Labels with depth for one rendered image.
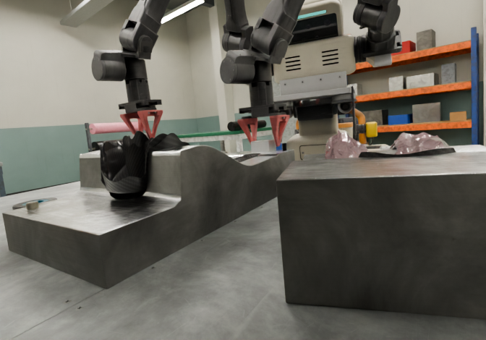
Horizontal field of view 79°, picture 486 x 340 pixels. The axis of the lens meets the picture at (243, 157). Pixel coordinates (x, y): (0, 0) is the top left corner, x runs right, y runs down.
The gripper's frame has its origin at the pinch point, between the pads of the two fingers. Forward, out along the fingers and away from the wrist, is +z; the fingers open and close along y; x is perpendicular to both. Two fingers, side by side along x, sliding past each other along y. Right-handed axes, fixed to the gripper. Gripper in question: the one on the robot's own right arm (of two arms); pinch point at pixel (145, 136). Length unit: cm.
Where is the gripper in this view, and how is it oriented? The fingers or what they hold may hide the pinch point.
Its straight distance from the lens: 83.7
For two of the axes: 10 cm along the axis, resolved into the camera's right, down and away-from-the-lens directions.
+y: 8.3, -0.2, -5.6
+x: 5.5, -1.7, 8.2
